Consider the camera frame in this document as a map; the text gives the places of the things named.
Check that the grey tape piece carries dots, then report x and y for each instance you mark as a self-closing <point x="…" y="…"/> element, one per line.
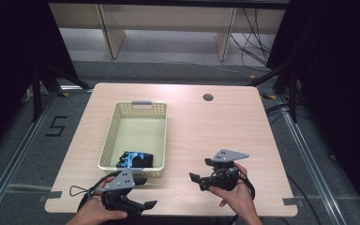
<point x="290" y="201"/>
<point x="53" y="195"/>

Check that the person's left hand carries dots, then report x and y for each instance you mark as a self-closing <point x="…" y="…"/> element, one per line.
<point x="98" y="211"/>

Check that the blue black patterned glove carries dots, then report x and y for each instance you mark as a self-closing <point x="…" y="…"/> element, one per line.
<point x="128" y="157"/>

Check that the black metal stand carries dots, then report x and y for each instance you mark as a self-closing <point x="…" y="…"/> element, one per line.
<point x="292" y="93"/>
<point x="37" y="93"/>

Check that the cream plastic basket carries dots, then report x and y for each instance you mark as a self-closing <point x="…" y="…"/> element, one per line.
<point x="136" y="137"/>

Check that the person's right hand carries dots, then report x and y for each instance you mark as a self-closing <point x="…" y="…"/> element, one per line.
<point x="239" y="197"/>

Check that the light wooden shelf unit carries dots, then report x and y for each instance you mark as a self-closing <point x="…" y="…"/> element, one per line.
<point x="168" y="22"/>

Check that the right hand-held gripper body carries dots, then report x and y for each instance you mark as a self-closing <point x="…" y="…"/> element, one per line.
<point x="223" y="175"/>

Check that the dark curtain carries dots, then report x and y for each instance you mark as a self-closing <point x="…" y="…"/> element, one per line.
<point x="340" y="93"/>
<point x="12" y="62"/>

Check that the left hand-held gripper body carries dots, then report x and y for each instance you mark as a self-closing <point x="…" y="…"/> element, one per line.
<point x="118" y="190"/>

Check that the aluminium floor rail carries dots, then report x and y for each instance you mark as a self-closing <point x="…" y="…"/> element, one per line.
<point x="309" y="162"/>
<point x="15" y="156"/>

